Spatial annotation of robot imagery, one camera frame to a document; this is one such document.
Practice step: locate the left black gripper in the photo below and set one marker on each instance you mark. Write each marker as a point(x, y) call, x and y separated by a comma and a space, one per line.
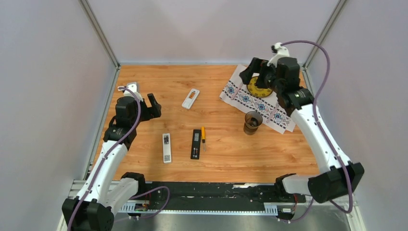
point(151, 112)

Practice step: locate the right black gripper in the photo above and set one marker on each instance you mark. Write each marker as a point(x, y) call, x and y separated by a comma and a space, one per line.
point(257, 66)

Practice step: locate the white remote with QR code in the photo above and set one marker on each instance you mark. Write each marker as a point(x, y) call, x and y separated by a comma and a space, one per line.
point(167, 155)

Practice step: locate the yellow handled screwdriver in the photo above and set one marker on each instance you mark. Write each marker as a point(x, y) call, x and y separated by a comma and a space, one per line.
point(203, 138)

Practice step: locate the black remote control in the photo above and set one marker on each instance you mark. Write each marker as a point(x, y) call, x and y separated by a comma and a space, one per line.
point(196, 144)

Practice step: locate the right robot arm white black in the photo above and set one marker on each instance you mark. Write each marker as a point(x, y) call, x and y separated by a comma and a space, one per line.
point(338, 175)

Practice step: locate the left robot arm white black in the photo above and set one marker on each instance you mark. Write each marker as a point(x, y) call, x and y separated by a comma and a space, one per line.
point(95, 205)

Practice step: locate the white remote orange battery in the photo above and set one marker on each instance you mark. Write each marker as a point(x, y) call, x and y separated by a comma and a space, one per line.
point(190, 99)

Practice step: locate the yellow patterned plate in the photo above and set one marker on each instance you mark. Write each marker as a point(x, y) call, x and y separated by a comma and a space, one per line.
point(256, 91)

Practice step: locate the patterned white placemat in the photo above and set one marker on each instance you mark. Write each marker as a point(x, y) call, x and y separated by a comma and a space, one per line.
point(273, 115)

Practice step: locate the brown glass cup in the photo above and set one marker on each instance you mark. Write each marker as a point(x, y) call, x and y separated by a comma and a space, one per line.
point(252, 121)

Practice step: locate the pink handled fork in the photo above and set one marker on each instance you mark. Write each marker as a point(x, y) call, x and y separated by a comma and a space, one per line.
point(236, 91)

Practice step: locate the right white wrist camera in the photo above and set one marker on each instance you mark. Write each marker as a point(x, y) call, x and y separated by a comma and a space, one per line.
point(280, 51)

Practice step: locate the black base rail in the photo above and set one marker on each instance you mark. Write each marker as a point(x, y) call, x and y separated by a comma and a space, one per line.
point(213, 197)

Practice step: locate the aluminium frame rail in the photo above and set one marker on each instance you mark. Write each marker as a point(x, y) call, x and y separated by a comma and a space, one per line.
point(130, 207)

